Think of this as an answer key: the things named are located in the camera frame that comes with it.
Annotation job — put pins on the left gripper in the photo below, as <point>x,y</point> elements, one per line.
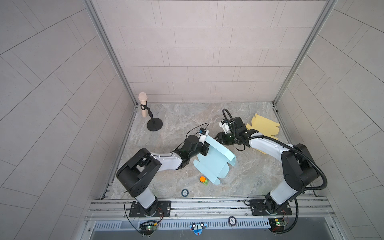
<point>205,148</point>

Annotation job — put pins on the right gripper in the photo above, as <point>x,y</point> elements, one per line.
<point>221,138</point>

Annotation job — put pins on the light blue paper box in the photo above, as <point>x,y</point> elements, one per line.
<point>214,166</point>

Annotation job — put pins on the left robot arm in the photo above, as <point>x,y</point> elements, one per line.
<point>138,172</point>

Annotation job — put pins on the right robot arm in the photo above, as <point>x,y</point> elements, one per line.
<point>298,168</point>

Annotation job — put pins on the yellow paper box stack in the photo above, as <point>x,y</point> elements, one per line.
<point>264,126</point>

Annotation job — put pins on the orange green toy block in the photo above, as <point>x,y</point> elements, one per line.
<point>204,180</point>

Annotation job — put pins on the black microphone stand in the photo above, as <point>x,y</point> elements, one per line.
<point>154,124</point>

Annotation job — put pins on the beige microphone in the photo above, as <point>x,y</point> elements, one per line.
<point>143,103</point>

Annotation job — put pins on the blue sticker marker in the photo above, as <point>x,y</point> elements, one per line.
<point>197,228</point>

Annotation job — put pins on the round black white disc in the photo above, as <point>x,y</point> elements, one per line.
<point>232,221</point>

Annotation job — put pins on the left green circuit board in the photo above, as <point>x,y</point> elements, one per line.
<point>149,227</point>

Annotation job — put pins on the green circuit board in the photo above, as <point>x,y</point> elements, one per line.
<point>149,227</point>
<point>277,225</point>

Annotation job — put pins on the right green circuit board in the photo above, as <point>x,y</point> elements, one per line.
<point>277,225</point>

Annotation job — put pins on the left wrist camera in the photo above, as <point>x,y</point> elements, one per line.
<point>204,133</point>

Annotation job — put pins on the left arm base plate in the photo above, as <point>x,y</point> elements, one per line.
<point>156,210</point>

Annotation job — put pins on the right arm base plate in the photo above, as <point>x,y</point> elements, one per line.
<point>261,207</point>

